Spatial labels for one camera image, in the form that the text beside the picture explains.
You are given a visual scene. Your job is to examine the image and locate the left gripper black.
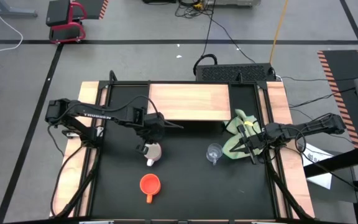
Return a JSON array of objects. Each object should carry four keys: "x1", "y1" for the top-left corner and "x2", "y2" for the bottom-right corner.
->
[{"x1": 136, "y1": 111, "x2": 185, "y2": 155}]

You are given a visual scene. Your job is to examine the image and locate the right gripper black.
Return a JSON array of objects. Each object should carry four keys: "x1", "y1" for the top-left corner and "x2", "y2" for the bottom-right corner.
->
[{"x1": 228, "y1": 124, "x2": 269, "y2": 165}]

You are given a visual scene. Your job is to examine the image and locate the clear glass cup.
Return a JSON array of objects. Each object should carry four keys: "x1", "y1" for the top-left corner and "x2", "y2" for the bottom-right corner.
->
[{"x1": 206, "y1": 142, "x2": 224, "y2": 166}]

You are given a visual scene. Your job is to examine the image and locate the white patterned mug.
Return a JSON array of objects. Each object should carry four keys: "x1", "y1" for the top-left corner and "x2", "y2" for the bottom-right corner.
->
[{"x1": 144, "y1": 142, "x2": 163, "y2": 167}]

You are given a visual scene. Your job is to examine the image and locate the orange plastic mug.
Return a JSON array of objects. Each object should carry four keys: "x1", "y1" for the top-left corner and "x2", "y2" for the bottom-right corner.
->
[{"x1": 139, "y1": 173, "x2": 162, "y2": 205}]

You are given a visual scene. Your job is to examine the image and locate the green microfibre cloth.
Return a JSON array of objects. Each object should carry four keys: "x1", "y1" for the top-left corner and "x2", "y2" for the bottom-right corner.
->
[{"x1": 221, "y1": 108, "x2": 265, "y2": 160}]

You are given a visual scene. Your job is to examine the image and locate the white paper sheet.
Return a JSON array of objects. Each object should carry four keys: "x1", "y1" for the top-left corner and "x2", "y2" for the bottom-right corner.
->
[{"x1": 299, "y1": 142, "x2": 335, "y2": 190}]

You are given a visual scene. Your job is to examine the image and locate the black beam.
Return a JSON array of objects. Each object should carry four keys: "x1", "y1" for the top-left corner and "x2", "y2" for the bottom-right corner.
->
[{"x1": 303, "y1": 144, "x2": 358, "y2": 179}]

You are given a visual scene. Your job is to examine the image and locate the black orange-striped floor mat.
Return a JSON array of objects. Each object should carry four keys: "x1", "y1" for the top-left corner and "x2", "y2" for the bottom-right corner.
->
[
  {"x1": 85, "y1": 0, "x2": 109, "y2": 20},
  {"x1": 317, "y1": 49, "x2": 358, "y2": 149}
]

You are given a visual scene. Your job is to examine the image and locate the grey power strip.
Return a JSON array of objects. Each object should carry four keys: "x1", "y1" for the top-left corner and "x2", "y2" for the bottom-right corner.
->
[{"x1": 208, "y1": 0, "x2": 262, "y2": 7}]

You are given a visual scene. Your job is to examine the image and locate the red and black step stool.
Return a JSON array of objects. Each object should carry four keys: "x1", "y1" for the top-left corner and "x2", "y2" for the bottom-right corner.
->
[{"x1": 45, "y1": 0, "x2": 89, "y2": 44}]

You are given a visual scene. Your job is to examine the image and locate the grey metal stand foot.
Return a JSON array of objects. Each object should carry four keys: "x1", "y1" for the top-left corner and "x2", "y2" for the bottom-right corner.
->
[{"x1": 0, "y1": 0, "x2": 39, "y2": 18}]

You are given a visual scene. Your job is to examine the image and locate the black aluminium table frame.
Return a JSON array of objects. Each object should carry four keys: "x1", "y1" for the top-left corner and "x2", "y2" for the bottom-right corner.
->
[{"x1": 50, "y1": 70, "x2": 315, "y2": 223}]

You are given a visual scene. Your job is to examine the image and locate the thick black looped cable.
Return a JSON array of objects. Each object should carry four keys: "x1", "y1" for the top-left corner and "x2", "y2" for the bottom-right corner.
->
[{"x1": 193, "y1": 53, "x2": 219, "y2": 76}]

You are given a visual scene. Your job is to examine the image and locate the black floor cable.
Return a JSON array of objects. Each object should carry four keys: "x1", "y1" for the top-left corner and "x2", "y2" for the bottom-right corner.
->
[
  {"x1": 278, "y1": 73, "x2": 358, "y2": 82},
  {"x1": 202, "y1": 0, "x2": 216, "y2": 58},
  {"x1": 296, "y1": 136, "x2": 358, "y2": 202},
  {"x1": 289, "y1": 88, "x2": 357, "y2": 109},
  {"x1": 209, "y1": 15, "x2": 257, "y2": 64}
]

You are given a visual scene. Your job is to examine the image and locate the tangled cable bundle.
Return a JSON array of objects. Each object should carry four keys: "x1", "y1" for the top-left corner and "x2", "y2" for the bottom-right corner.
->
[{"x1": 175, "y1": 0, "x2": 214, "y2": 19}]

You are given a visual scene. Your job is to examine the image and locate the yellow cable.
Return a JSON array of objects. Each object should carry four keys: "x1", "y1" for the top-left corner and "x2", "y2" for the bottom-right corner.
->
[{"x1": 268, "y1": 0, "x2": 290, "y2": 65}]

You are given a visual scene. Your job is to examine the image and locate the black arm base cable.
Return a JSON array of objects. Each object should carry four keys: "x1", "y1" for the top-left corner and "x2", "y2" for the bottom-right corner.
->
[{"x1": 50, "y1": 144, "x2": 85, "y2": 218}]

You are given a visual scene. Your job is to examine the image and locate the white cable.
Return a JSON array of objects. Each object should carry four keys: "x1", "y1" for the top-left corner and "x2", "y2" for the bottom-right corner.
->
[{"x1": 0, "y1": 0, "x2": 24, "y2": 52}]

